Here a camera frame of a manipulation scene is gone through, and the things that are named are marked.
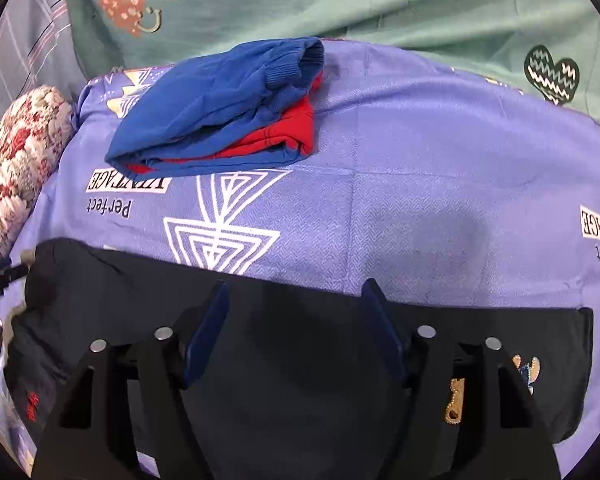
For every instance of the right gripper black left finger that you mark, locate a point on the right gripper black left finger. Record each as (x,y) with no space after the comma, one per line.
(89,433)

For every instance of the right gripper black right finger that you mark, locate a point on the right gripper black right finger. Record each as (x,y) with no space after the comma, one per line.
(468,414)

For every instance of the black pants with grey waistband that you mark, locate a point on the black pants with grey waistband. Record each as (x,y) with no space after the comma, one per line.
(295,387)

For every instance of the red floral bolster pillow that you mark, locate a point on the red floral bolster pillow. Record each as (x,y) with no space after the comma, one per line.
(34,132)

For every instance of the folded blue garment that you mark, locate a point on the folded blue garment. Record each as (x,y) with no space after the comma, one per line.
(215,105)

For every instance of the purple printed bed sheet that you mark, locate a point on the purple printed bed sheet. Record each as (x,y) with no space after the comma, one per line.
(446,189)

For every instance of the folded red garment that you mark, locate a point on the folded red garment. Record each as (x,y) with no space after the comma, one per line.
(275,135)

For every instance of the teal heart print blanket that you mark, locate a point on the teal heart print blanket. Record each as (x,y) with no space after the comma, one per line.
(548,48)

